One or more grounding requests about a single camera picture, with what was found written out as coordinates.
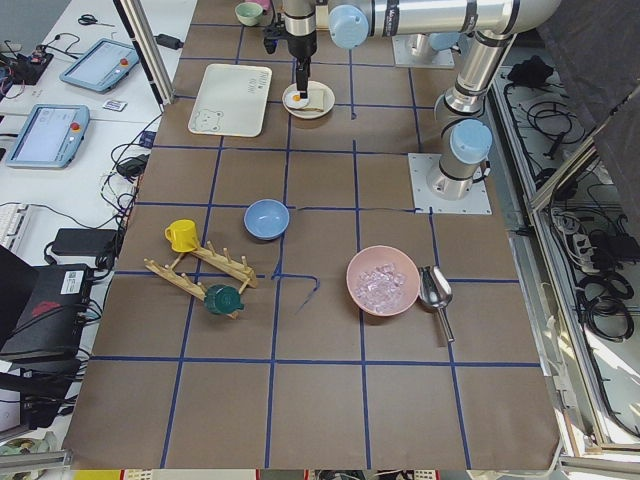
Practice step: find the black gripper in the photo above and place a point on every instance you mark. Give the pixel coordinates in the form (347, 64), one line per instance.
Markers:
(301, 44)

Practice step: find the white round plate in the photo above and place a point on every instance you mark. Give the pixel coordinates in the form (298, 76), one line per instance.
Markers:
(329, 101)

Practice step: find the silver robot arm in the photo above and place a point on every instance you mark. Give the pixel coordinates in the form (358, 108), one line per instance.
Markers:
(491, 26)
(382, 72)

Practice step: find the fried egg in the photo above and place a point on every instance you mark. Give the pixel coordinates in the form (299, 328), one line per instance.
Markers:
(294, 100)

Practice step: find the mint green cup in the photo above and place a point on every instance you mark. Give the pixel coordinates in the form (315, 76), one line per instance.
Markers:
(249, 13)

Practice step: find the cream bear tray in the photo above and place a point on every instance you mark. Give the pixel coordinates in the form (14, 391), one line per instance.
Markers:
(231, 101)

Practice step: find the blue bowl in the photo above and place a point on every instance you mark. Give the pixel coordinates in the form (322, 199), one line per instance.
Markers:
(266, 219)

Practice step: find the upper blue teach pendant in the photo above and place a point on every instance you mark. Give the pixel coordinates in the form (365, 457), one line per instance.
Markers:
(102, 66)

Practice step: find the blue teach pendant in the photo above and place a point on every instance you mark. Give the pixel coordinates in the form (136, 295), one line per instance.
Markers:
(102, 66)
(50, 137)

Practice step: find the yellow mug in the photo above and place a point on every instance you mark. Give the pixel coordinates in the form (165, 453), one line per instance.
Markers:
(182, 235)

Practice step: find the black scissors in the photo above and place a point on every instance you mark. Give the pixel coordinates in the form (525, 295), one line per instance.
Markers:
(89, 19)

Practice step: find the pink bowl with ice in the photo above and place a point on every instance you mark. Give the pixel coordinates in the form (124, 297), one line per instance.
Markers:
(383, 280)

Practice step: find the dark green mug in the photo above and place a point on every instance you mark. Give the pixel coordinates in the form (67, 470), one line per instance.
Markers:
(223, 299)

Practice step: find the metal scoop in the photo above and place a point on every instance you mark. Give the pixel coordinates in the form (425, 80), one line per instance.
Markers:
(435, 294)

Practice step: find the lower blue teach pendant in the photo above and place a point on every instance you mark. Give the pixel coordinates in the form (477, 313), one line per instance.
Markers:
(50, 137)

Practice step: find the black power adapter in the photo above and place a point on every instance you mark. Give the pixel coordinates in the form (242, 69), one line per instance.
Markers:
(83, 242)

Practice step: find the white keyboard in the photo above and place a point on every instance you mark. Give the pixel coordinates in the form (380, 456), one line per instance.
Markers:
(14, 221)

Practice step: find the white power strip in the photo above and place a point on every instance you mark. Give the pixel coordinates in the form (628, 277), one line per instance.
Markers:
(584, 252)

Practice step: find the black computer box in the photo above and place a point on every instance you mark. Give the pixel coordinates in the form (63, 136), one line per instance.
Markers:
(41, 309)

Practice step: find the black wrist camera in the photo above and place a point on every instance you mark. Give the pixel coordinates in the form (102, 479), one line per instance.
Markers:
(272, 34)

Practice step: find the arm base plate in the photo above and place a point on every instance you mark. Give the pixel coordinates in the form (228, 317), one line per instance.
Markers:
(432, 51)
(433, 192)

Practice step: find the aluminium frame post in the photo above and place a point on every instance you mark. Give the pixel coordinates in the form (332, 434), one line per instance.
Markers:
(137, 27)

